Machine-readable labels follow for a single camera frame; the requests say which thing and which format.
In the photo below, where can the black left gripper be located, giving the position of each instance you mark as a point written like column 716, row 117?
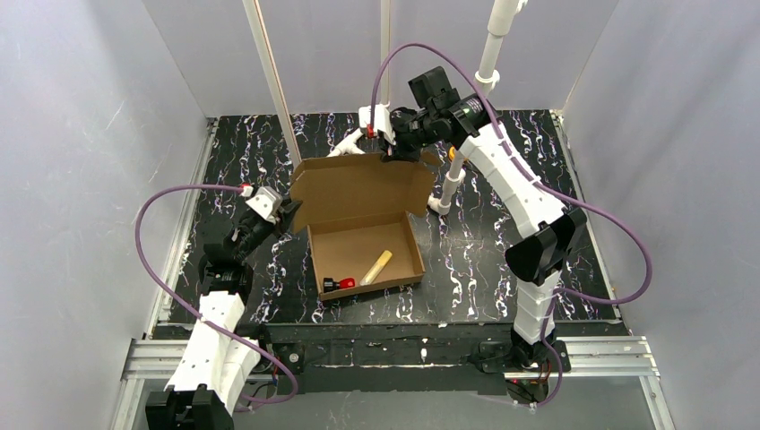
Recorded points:
column 262, row 227

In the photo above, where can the cream cylindrical stick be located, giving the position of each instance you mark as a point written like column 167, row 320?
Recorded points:
column 376, row 268

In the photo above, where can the red black small bottle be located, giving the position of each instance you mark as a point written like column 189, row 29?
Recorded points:
column 331, row 285

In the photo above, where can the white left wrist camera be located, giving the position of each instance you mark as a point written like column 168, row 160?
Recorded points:
column 264, row 201

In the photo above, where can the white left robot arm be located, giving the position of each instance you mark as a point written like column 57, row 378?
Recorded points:
column 205, row 388

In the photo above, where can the white wooden corner post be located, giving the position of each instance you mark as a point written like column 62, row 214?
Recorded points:
column 263, row 45

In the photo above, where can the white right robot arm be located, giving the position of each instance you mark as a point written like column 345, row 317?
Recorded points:
column 549, row 230

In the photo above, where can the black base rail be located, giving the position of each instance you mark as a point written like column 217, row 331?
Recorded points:
column 379, row 357

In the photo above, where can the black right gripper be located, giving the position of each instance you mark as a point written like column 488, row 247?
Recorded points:
column 401, row 139

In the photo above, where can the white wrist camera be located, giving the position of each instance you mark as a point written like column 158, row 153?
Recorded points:
column 264, row 201
column 375, row 121

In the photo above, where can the white PVC pipe frame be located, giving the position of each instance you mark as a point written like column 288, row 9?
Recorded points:
column 483, row 82

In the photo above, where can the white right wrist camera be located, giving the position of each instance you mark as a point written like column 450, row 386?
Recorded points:
column 375, row 121

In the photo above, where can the brown cardboard box sheet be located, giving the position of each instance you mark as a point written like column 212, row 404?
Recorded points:
column 355, row 207

